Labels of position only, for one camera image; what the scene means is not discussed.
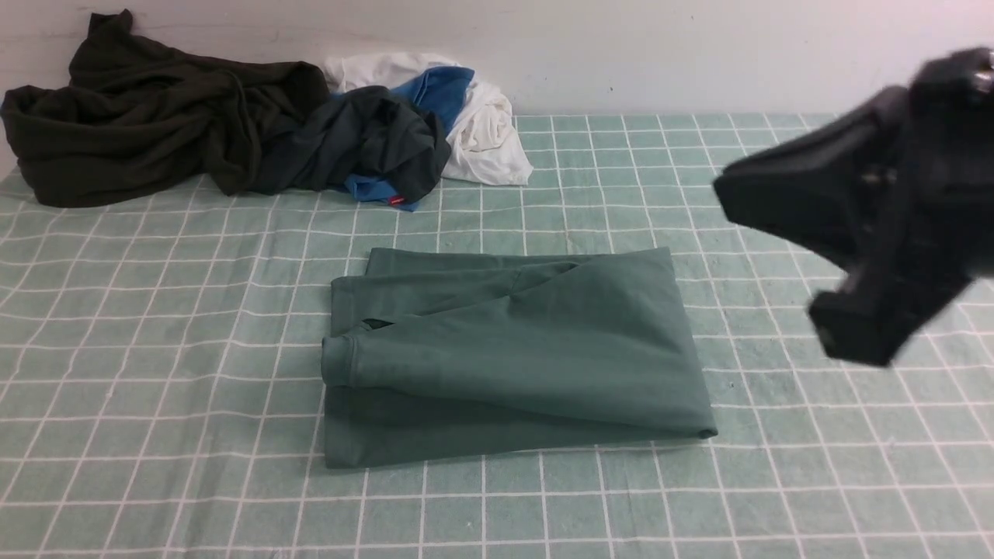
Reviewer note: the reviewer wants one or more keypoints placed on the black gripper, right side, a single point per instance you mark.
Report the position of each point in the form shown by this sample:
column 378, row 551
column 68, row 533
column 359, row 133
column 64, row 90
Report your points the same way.
column 908, row 174

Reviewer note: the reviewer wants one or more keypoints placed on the green long sleeve shirt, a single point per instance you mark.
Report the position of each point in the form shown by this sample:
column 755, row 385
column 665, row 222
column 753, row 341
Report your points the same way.
column 437, row 356

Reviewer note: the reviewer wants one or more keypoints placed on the white crumpled garment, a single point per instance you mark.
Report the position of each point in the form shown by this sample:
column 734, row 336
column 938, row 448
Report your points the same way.
column 486, row 147

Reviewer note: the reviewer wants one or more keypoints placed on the blue crumpled garment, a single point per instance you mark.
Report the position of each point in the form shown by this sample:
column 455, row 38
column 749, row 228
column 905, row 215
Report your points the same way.
column 440, row 91

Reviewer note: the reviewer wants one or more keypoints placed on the dark grey crumpled garment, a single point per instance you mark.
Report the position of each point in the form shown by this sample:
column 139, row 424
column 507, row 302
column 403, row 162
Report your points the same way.
column 368, row 133

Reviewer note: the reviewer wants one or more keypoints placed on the green checkered table cloth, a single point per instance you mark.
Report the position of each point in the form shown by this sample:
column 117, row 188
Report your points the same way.
column 161, row 395

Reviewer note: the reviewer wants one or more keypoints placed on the dark olive crumpled garment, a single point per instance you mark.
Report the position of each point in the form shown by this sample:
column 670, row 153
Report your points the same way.
column 140, row 117

